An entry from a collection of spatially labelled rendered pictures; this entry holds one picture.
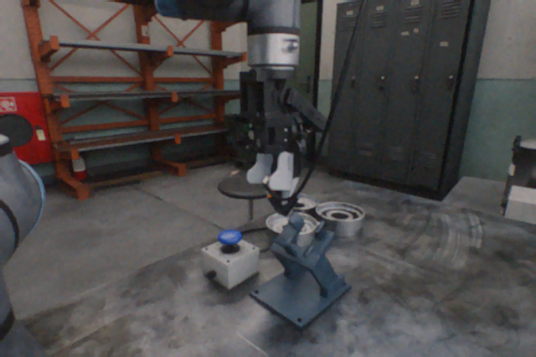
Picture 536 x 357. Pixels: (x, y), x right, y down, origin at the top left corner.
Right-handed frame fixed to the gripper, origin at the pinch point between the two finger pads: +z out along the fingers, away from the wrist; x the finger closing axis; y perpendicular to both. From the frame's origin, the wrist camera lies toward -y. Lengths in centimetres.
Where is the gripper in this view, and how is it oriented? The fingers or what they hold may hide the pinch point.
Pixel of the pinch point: (280, 194)
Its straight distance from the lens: 54.6
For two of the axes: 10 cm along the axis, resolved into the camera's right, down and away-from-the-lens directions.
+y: -7.0, 2.1, -6.8
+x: 7.1, 2.1, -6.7
